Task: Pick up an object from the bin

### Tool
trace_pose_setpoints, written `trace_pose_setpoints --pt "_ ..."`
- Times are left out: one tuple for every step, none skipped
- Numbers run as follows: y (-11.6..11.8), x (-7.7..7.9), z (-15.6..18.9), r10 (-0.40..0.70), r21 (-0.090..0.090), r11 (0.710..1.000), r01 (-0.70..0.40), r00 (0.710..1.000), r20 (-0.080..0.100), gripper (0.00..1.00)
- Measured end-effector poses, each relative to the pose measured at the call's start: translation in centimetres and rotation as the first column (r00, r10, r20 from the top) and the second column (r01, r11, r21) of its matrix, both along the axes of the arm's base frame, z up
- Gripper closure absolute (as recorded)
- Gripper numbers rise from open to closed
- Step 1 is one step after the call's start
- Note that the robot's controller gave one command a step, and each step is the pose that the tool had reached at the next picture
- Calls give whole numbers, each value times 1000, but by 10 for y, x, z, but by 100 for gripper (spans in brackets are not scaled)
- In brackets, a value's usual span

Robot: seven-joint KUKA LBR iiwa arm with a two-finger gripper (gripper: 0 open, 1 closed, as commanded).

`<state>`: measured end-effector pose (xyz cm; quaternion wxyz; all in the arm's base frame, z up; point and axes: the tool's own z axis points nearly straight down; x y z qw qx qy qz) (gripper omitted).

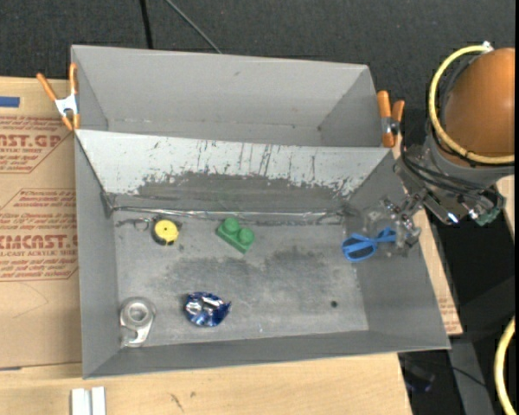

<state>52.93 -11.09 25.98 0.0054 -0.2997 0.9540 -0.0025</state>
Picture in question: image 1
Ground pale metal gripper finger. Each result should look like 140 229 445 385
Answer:
394 213 422 257
364 195 401 234

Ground blue sunglasses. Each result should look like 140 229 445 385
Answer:
341 227 398 264

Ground green toy brick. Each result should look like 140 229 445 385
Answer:
215 217 256 255

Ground grey metal bin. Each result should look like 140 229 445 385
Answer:
70 44 452 380

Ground blue foil packet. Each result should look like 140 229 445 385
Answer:
183 291 233 329

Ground yellow and black tape measure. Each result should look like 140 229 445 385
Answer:
151 216 183 247

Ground clear glass cup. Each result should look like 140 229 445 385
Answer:
119 297 157 348

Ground brown cardboard board red print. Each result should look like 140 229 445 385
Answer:
0 74 465 374

